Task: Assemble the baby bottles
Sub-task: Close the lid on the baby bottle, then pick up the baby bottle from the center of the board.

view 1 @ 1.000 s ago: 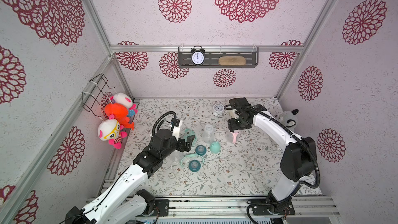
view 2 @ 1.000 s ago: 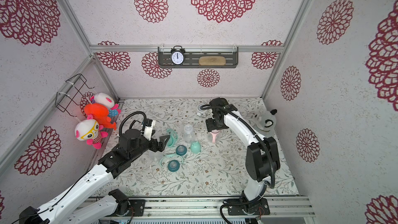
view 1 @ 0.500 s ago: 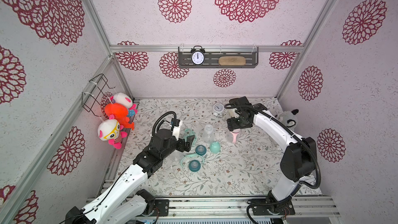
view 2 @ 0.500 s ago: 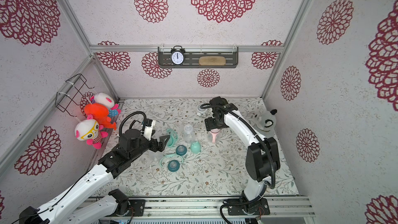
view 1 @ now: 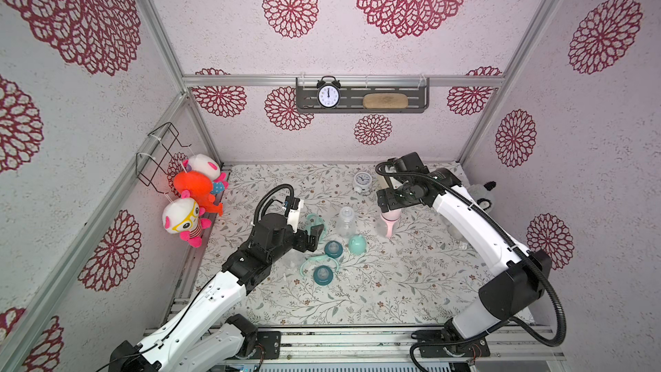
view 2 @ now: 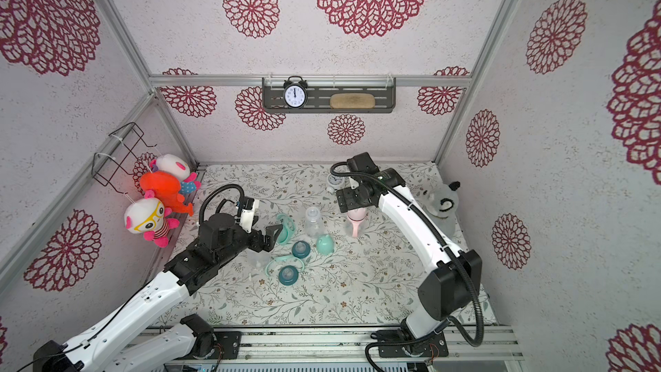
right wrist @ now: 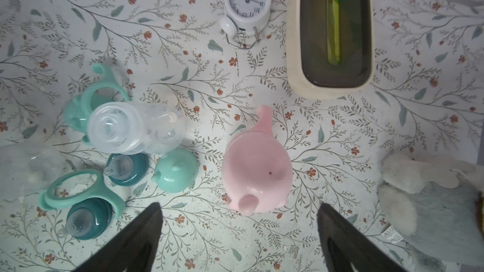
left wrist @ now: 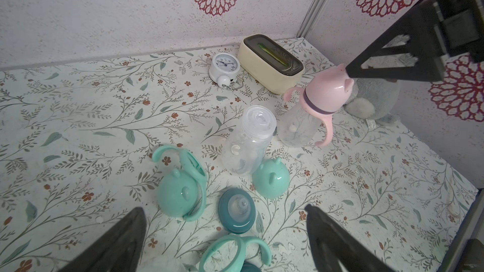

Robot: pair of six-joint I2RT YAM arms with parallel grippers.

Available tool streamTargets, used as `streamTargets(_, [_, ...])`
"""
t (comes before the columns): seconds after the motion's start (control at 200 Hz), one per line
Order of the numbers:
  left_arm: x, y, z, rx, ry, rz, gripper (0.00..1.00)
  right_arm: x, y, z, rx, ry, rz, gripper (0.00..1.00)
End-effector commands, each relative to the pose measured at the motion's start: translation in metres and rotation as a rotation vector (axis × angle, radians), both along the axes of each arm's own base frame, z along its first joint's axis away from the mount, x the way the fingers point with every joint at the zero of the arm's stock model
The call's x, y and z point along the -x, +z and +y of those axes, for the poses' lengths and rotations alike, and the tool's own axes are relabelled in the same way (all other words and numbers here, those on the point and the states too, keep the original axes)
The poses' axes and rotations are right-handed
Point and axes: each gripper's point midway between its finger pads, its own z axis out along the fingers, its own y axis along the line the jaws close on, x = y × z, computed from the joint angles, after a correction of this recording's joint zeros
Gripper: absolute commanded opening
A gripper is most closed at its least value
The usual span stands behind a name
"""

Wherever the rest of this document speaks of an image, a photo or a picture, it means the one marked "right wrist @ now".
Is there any teal nipple ring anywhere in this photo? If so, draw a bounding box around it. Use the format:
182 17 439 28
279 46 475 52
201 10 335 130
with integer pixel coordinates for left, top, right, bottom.
103 153 150 186
57 198 113 241

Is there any teal nipple ring lower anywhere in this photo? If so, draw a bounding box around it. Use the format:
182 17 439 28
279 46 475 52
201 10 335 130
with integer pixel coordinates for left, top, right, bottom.
57 198 113 241

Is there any pink bear cap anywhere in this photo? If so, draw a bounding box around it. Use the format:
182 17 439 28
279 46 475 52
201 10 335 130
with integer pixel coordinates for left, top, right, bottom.
221 128 294 217

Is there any mint cap with handle ring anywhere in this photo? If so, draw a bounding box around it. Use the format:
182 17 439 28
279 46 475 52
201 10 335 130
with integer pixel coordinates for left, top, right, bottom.
63 63 130 145

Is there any teal nipple ring upper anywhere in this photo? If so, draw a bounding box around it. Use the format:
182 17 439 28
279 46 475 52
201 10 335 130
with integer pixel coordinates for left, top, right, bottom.
103 153 150 186

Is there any floral table mat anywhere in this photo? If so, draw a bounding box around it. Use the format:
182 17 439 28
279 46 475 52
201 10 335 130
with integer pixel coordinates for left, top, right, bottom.
1 0 483 271

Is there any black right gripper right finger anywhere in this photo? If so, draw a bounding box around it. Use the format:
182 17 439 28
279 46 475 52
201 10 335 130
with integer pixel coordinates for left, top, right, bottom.
317 203 404 272

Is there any white small alarm clock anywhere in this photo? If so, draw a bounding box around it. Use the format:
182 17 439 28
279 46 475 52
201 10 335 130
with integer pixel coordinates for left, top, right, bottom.
219 0 272 50

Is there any cream box green lid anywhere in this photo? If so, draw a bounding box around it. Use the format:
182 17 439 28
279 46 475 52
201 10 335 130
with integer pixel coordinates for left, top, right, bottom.
286 0 375 99

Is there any mint bear cap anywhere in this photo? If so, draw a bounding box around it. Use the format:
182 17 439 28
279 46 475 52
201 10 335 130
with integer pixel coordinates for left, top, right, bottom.
151 149 199 193

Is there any mint handle ring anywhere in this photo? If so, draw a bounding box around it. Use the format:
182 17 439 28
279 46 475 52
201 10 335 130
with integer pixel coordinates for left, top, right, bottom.
37 169 126 220

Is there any clear bottle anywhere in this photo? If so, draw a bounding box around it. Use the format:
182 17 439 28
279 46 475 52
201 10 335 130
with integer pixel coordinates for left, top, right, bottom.
1 142 71 200
87 101 187 155

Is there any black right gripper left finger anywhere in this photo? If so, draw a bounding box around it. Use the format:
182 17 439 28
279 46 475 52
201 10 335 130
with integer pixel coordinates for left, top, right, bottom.
76 202 163 271

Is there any grey raccoon plush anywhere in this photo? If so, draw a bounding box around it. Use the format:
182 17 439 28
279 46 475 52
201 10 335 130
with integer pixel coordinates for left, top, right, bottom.
377 152 483 271

